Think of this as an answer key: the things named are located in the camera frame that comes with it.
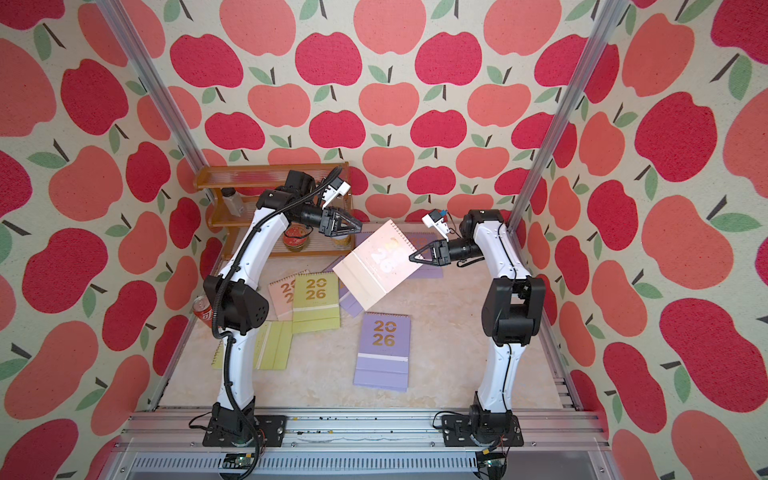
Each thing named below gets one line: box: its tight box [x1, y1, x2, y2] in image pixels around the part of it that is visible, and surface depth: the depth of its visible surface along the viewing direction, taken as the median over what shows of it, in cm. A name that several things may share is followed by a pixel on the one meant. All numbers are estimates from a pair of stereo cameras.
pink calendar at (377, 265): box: [332, 219, 423, 311], surface depth 80 cm
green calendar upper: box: [292, 272, 341, 334], surface depth 98 cm
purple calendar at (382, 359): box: [353, 312, 411, 393], surface depth 88 cm
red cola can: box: [193, 295, 214, 329], surface depth 88 cm
